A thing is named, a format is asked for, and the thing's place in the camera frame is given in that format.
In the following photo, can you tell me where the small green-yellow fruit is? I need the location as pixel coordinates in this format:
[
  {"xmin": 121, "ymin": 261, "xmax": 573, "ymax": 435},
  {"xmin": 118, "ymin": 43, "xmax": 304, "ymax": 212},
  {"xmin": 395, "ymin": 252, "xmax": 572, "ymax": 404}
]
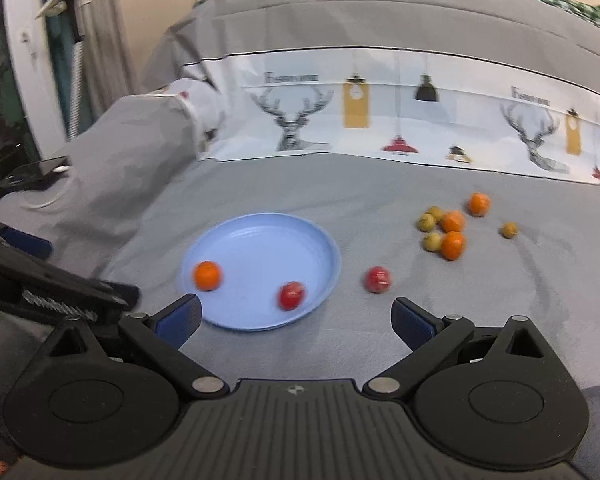
[
  {"xmin": 422, "ymin": 232, "xmax": 444, "ymax": 252},
  {"xmin": 427, "ymin": 206, "xmax": 445, "ymax": 223},
  {"xmin": 417, "ymin": 212, "xmax": 437, "ymax": 233},
  {"xmin": 500, "ymin": 222, "xmax": 518, "ymax": 240}
]

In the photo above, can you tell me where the orange mandarin on plate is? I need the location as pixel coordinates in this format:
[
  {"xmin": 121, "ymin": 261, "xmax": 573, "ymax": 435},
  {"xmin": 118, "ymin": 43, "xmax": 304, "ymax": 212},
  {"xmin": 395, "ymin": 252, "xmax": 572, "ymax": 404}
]
[{"xmin": 192, "ymin": 260, "xmax": 223, "ymax": 292}]

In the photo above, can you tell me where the grey printed sofa cover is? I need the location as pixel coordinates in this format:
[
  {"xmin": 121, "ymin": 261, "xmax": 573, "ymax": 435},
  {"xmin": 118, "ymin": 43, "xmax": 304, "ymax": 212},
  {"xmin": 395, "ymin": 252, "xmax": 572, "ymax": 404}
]
[{"xmin": 0, "ymin": 0, "xmax": 600, "ymax": 479}]

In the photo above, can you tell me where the grey curtain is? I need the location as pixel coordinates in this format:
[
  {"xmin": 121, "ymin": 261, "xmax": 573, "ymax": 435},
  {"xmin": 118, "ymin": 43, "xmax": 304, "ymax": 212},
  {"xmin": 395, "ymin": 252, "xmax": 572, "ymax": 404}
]
[{"xmin": 78, "ymin": 0, "xmax": 138, "ymax": 118}]

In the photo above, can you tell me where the black smartphone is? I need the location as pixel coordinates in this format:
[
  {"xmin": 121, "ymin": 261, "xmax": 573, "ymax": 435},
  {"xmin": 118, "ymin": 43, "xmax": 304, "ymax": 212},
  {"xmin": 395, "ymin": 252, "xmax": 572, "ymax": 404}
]
[{"xmin": 0, "ymin": 156, "xmax": 70, "ymax": 195}]

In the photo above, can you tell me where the white braided hose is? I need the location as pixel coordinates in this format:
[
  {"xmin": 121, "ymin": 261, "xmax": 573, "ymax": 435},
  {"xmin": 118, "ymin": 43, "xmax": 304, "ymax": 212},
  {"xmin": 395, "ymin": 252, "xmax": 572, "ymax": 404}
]
[{"xmin": 66, "ymin": 39, "xmax": 86, "ymax": 141}]

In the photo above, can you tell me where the orange mandarin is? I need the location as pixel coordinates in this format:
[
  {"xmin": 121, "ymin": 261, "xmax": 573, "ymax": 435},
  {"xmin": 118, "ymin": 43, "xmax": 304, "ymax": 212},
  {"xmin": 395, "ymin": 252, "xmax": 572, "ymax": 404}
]
[
  {"xmin": 192, "ymin": 260, "xmax": 223, "ymax": 292},
  {"xmin": 439, "ymin": 210, "xmax": 466, "ymax": 233},
  {"xmin": 467, "ymin": 192, "xmax": 491, "ymax": 217}
]

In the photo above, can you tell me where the red fruit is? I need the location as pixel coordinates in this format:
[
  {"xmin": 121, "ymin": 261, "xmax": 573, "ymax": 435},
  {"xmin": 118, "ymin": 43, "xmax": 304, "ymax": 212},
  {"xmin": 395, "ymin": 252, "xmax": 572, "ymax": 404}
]
[
  {"xmin": 363, "ymin": 266, "xmax": 392, "ymax": 294},
  {"xmin": 277, "ymin": 281, "xmax": 306, "ymax": 311}
]

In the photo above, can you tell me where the orange fruit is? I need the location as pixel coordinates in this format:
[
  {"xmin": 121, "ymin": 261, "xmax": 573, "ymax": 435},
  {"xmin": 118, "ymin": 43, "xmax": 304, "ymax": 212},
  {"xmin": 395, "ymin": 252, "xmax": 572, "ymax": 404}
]
[{"xmin": 439, "ymin": 231, "xmax": 466, "ymax": 261}]

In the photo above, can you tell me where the white charging cable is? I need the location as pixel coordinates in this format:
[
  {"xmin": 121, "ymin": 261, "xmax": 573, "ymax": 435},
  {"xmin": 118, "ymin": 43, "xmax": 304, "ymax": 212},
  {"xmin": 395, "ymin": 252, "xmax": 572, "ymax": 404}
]
[{"xmin": 20, "ymin": 164, "xmax": 77, "ymax": 212}]

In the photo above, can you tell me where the light blue plastic plate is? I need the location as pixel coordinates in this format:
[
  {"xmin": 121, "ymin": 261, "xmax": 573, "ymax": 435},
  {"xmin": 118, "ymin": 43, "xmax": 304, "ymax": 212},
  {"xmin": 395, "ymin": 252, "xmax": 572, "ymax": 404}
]
[{"xmin": 178, "ymin": 212, "xmax": 341, "ymax": 332}]

